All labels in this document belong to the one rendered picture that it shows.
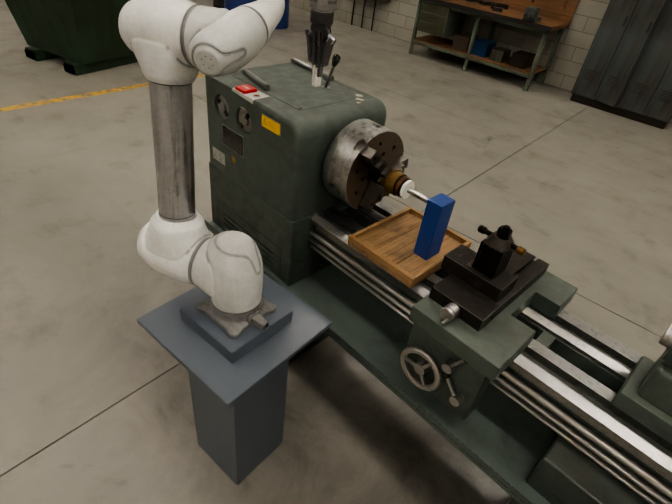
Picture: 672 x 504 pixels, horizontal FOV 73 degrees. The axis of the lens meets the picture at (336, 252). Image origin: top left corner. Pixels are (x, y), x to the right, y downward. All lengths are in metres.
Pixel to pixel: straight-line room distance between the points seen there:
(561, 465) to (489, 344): 0.39
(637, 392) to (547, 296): 0.37
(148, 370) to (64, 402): 0.35
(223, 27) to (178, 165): 0.38
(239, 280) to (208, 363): 0.27
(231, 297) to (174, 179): 0.36
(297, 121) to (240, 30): 0.57
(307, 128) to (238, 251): 0.55
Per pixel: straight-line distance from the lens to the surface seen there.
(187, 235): 1.34
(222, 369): 1.39
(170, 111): 1.22
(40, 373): 2.53
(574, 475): 1.53
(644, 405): 1.46
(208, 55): 1.06
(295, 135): 1.58
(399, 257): 1.61
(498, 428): 1.69
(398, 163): 1.73
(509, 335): 1.41
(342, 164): 1.60
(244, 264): 1.27
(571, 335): 1.62
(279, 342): 1.44
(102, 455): 2.19
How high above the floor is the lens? 1.84
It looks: 37 degrees down
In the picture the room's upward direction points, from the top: 8 degrees clockwise
